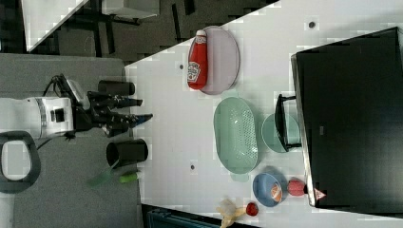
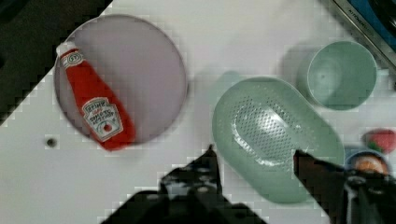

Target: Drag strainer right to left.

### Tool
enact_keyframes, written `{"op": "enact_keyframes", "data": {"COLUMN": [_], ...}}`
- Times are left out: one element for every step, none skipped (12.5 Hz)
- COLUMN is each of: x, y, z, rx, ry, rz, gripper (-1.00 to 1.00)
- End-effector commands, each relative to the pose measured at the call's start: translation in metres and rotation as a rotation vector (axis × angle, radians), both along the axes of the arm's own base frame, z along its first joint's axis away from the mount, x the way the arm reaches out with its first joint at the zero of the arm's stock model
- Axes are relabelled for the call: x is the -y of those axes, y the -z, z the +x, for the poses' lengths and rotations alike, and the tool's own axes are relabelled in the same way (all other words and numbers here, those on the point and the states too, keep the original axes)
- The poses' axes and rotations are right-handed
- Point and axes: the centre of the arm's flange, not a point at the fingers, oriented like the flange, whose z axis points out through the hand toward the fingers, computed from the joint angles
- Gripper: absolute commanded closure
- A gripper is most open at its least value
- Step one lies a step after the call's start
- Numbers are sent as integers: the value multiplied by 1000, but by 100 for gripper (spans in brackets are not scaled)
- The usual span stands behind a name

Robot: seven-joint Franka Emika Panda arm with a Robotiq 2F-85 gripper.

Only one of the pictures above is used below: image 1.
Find blue crate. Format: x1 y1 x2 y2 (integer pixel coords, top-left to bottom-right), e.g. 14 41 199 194
146 209 221 228

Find blue bowl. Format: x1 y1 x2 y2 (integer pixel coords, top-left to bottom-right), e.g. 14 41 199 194
252 172 287 207

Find green oval plastic strainer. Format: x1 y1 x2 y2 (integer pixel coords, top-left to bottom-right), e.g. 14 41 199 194
213 90 259 182

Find green brush tool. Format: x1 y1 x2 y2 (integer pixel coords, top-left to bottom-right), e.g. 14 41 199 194
86 171 144 188

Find black cylinder cup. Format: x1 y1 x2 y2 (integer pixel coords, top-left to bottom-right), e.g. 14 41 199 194
98 80 135 96
106 139 148 169

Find lilac oval plate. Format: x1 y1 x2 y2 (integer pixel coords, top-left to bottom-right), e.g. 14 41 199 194
188 26 240 95

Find black cylinder cup upper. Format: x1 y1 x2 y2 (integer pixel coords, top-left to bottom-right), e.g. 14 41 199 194
98 80 135 96

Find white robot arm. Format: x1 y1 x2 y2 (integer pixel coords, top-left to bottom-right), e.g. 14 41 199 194
1 92 152 194

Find green round plate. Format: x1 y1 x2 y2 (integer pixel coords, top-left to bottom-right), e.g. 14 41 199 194
261 114 301 153

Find small red strawberry toy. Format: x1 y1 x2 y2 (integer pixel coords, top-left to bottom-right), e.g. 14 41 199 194
246 202 259 217

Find peeled banana toy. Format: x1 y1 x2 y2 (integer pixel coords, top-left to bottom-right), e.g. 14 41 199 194
216 199 246 228

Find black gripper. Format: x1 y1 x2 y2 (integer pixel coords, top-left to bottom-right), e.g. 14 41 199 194
73 91 153 132

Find black cylinder cup lower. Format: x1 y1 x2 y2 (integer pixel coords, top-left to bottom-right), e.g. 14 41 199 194
106 139 148 169

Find red ketchup bottle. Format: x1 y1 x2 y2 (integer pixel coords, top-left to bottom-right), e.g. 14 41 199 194
187 29 208 89

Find orange item in bowl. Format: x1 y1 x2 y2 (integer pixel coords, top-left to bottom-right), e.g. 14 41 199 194
271 184 282 202

